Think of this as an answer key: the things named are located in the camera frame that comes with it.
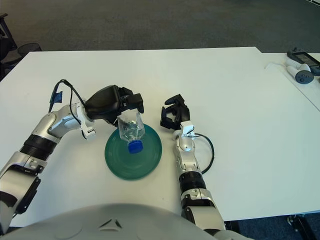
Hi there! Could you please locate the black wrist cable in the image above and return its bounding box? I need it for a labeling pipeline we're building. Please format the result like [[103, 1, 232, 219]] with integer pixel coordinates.
[[192, 133, 215, 175], [48, 79, 88, 131]]

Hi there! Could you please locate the white controller with grey end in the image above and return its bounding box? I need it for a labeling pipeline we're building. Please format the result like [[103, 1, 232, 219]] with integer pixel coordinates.
[[287, 65, 315, 85]]

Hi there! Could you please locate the dark chair base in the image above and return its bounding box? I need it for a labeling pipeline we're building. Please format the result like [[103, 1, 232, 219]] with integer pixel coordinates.
[[286, 214, 320, 240]]

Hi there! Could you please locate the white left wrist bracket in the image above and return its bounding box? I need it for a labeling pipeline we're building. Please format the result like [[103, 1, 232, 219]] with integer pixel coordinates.
[[76, 102, 97, 141]]

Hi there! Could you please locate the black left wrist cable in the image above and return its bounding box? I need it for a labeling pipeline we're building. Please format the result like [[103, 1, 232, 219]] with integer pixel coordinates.
[[48, 79, 88, 131]]

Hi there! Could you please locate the silver robot torso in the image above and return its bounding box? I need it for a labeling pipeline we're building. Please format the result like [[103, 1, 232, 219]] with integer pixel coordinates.
[[1, 202, 251, 240]]

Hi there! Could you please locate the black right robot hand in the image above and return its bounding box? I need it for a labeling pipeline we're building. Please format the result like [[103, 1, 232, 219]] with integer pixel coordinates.
[[159, 93, 192, 131]]

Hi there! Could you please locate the clear bottle with blue cap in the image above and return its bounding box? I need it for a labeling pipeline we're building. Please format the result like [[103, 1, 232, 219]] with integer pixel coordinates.
[[117, 111, 146, 154]]

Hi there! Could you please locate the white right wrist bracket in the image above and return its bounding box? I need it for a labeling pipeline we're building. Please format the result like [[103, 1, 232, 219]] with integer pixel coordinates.
[[179, 121, 196, 138]]

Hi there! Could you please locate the green round plate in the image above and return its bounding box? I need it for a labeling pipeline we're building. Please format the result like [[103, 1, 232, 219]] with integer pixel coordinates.
[[104, 124, 163, 181]]

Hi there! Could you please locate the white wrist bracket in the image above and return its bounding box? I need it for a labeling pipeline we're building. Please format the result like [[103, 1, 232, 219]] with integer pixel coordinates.
[[179, 121, 196, 138], [76, 102, 97, 141]]

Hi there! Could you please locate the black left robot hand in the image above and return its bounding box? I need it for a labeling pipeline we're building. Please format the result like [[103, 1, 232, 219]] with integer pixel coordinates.
[[85, 84, 145, 126]]

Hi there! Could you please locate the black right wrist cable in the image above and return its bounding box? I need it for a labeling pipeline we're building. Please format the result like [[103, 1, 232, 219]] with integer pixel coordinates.
[[192, 133, 215, 175]]

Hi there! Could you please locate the black office chair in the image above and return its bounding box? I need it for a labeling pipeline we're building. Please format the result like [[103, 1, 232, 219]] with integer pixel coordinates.
[[0, 13, 23, 76]]

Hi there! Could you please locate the black mesh wastebasket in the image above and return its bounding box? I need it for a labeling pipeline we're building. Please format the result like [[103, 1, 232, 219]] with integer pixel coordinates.
[[17, 42, 43, 61]]

